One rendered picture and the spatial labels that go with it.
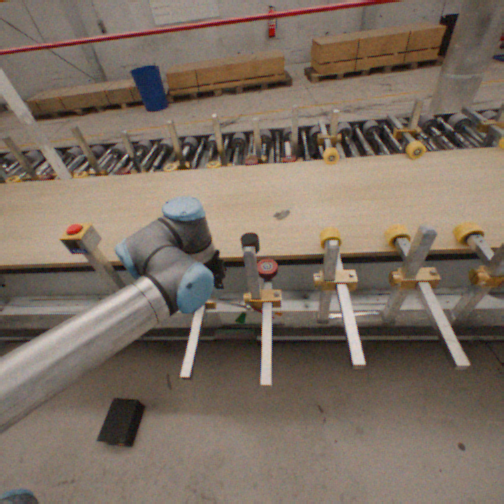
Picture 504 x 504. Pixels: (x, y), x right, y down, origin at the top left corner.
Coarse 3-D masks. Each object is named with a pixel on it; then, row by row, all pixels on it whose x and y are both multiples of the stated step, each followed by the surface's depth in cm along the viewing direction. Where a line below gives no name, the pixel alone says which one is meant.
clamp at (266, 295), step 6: (246, 294) 100; (264, 294) 99; (270, 294) 99; (246, 300) 99; (252, 300) 98; (258, 300) 98; (264, 300) 98; (270, 300) 97; (276, 300) 97; (258, 306) 100; (276, 306) 100
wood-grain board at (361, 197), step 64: (0, 192) 173; (64, 192) 164; (128, 192) 156; (192, 192) 148; (256, 192) 142; (320, 192) 135; (384, 192) 130; (448, 192) 125; (0, 256) 127; (64, 256) 122; (256, 256) 110; (320, 256) 108
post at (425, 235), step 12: (420, 228) 74; (432, 228) 73; (420, 240) 74; (432, 240) 74; (408, 252) 82; (420, 252) 77; (408, 264) 82; (420, 264) 81; (408, 276) 85; (396, 288) 92; (396, 300) 94; (384, 312) 104; (396, 312) 100
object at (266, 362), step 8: (264, 280) 105; (272, 280) 108; (264, 288) 102; (264, 304) 97; (264, 312) 95; (264, 320) 93; (264, 328) 91; (264, 336) 89; (264, 344) 87; (264, 352) 85; (264, 360) 83; (264, 368) 82; (264, 376) 80; (264, 384) 78
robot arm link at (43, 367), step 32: (160, 256) 52; (128, 288) 45; (160, 288) 46; (192, 288) 47; (96, 320) 40; (128, 320) 42; (160, 320) 47; (32, 352) 36; (64, 352) 37; (96, 352) 39; (0, 384) 33; (32, 384) 34; (64, 384) 37; (0, 416) 32
